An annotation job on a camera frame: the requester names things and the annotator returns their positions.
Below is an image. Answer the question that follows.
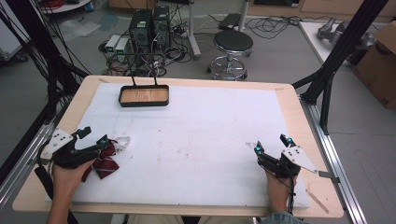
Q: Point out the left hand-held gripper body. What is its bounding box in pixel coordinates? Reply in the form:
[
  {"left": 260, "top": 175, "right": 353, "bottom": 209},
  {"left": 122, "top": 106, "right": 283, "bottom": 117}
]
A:
[{"left": 41, "top": 128, "right": 103, "bottom": 170}]

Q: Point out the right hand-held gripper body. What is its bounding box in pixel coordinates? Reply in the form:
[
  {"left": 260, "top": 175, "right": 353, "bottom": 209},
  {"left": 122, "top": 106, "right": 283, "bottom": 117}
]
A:
[{"left": 257, "top": 146, "right": 318, "bottom": 179}]

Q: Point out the dark red striped bow tie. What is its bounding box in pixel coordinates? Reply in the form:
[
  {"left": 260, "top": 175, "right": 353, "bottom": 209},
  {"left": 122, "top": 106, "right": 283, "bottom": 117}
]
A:
[{"left": 81, "top": 139, "right": 121, "bottom": 183}]

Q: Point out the person's right hand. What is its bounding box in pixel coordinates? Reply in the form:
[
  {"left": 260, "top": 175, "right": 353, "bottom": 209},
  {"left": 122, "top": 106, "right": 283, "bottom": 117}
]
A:
[{"left": 264, "top": 168, "right": 300, "bottom": 214}]

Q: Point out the person's left hand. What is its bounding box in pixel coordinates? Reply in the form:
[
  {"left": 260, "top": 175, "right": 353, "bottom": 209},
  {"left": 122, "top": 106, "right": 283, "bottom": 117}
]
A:
[{"left": 51, "top": 158, "right": 95, "bottom": 201}]

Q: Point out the clear plastic clip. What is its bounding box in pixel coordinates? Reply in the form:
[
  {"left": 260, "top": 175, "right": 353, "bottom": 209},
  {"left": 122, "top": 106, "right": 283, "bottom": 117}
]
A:
[{"left": 113, "top": 135, "right": 133, "bottom": 151}]

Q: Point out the strip of tape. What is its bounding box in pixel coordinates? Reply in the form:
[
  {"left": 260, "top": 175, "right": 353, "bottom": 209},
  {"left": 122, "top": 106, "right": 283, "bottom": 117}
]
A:
[{"left": 305, "top": 189, "right": 331, "bottom": 215}]

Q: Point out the black tray with wooden bottom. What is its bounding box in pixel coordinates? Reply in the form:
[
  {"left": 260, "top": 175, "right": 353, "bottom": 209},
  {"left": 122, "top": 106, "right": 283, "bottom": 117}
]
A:
[{"left": 118, "top": 51, "right": 171, "bottom": 108}]

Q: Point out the white table mat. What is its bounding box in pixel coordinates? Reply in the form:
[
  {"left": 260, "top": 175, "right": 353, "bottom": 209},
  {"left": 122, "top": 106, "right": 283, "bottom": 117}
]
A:
[{"left": 45, "top": 81, "right": 312, "bottom": 209}]

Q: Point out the small white box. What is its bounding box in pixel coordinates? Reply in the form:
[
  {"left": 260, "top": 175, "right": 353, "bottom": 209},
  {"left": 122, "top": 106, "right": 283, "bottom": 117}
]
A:
[
  {"left": 114, "top": 36, "right": 131, "bottom": 56},
  {"left": 105, "top": 34, "right": 121, "bottom": 54}
]

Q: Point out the black round stool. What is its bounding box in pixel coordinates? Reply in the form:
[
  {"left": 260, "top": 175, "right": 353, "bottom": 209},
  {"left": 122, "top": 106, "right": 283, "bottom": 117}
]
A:
[{"left": 206, "top": 29, "right": 255, "bottom": 82}]

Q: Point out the brown cardboard box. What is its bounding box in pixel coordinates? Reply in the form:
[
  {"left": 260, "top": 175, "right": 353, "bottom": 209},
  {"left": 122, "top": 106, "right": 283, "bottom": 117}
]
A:
[{"left": 352, "top": 21, "right": 396, "bottom": 110}]

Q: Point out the black computer tower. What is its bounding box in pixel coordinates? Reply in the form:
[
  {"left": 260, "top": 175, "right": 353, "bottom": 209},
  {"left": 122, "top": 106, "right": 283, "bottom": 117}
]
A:
[
  {"left": 151, "top": 5, "right": 172, "bottom": 51},
  {"left": 128, "top": 8, "right": 154, "bottom": 55}
]

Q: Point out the black flat case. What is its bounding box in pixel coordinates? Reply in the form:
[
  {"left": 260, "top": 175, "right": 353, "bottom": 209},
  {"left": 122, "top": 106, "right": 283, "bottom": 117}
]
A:
[{"left": 218, "top": 12, "right": 243, "bottom": 32}]

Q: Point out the white table leg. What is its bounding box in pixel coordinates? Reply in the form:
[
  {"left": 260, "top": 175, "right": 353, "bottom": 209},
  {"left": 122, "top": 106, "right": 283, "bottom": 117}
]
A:
[{"left": 186, "top": 0, "right": 203, "bottom": 61}]

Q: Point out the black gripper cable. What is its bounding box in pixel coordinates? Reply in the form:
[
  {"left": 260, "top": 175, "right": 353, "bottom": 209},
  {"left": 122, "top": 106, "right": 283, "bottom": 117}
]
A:
[{"left": 288, "top": 176, "right": 296, "bottom": 217}]

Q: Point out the black gripper strap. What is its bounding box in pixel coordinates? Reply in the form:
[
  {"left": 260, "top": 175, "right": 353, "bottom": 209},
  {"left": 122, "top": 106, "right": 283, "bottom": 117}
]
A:
[{"left": 33, "top": 165, "right": 80, "bottom": 224}]

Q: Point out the aluminium rail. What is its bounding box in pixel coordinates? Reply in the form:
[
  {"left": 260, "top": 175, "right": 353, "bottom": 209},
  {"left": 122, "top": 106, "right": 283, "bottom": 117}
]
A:
[
  {"left": 299, "top": 94, "right": 369, "bottom": 224},
  {"left": 0, "top": 119, "right": 62, "bottom": 208}
]

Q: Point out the black metal frame stand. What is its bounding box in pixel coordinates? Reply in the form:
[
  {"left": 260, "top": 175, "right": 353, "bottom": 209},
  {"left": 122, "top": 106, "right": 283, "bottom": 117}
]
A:
[
  {"left": 0, "top": 0, "right": 92, "bottom": 125},
  {"left": 291, "top": 0, "right": 390, "bottom": 136}
]

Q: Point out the tangle of black floor cables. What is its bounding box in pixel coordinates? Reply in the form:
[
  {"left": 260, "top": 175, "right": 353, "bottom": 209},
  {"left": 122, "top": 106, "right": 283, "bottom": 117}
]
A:
[{"left": 244, "top": 14, "right": 331, "bottom": 41}]

